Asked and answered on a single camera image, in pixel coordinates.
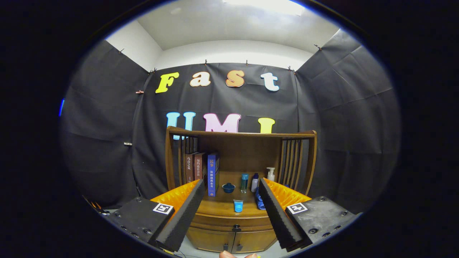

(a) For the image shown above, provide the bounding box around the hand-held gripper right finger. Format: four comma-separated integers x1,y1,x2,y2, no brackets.
257,178,360,251

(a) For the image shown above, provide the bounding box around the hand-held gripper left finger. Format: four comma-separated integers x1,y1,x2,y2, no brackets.
107,180,205,253

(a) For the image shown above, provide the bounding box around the wooden drawer with black knob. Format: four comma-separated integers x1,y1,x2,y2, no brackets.
192,213,275,233

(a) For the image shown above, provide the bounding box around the wooden cabinet door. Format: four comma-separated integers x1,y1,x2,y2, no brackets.
186,226,236,253
232,229,279,253

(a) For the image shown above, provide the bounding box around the wooden countertop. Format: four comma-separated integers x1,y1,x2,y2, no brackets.
195,171,281,218

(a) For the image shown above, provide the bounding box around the wooden cabinet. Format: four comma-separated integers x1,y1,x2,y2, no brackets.
165,126,317,253

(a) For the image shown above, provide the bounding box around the blue towel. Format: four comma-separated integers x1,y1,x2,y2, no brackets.
255,187,266,210

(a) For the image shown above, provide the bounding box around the blue book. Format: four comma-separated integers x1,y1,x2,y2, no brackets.
207,152,220,197

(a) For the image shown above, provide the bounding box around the reddish brown book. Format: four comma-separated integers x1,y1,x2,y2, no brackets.
194,152,208,181

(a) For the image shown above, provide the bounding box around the black backdrop cloth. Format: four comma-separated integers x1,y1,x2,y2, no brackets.
60,29,401,215

